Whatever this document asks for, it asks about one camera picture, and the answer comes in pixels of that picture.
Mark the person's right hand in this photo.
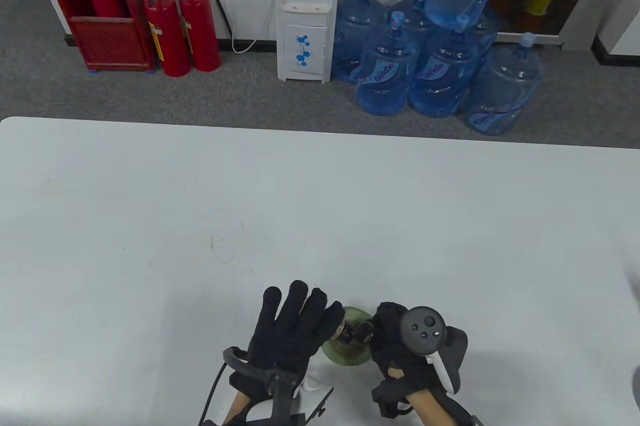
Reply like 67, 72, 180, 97
370, 302, 446, 393

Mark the person's left hand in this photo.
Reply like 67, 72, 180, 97
229, 280, 347, 399

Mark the clear seasoning bottle black cap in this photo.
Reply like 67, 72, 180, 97
335, 319, 377, 345

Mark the green glass bottle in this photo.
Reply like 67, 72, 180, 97
321, 306, 375, 366

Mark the person's right forearm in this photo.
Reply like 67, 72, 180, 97
404, 389, 452, 426

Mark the person's left forearm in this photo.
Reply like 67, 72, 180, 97
224, 391, 253, 426

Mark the black handheld controller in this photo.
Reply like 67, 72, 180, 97
400, 306, 469, 395

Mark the white left wrist tracker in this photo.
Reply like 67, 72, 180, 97
245, 376, 334, 426

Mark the cluster of blue water jugs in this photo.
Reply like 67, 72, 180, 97
332, 0, 546, 137

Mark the white water dispenser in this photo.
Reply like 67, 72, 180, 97
276, 0, 342, 83

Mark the red fire extinguisher cabinet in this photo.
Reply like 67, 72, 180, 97
35, 0, 157, 72

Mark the black left wrist mount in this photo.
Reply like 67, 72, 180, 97
222, 346, 334, 426

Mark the black wrist mount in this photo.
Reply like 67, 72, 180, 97
222, 346, 334, 426
371, 379, 485, 426

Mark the black right wrist mount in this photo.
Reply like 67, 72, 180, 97
371, 379, 485, 426

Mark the black cable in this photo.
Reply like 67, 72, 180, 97
199, 364, 229, 426

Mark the white power cable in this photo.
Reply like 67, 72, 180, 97
221, 0, 279, 54

